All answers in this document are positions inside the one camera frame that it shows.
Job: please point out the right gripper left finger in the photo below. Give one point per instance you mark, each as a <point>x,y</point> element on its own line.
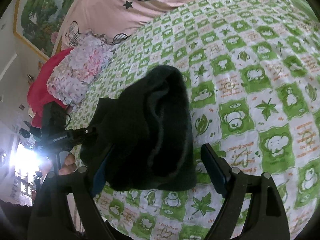
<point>51,217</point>

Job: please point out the black pants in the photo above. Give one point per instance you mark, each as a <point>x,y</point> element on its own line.
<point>144,136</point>

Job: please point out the left hand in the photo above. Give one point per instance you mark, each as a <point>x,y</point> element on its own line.
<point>68,164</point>

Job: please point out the floral ruffled pillow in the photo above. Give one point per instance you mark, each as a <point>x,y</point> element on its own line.
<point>72,77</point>

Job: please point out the framed landscape painting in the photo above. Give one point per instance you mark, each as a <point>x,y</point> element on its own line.
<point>37,23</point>

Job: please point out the pink quilt with plaid hearts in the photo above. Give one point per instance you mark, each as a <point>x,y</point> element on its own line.
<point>115,20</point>

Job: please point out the green white patterned bedsheet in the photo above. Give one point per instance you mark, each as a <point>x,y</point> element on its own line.
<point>251,68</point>

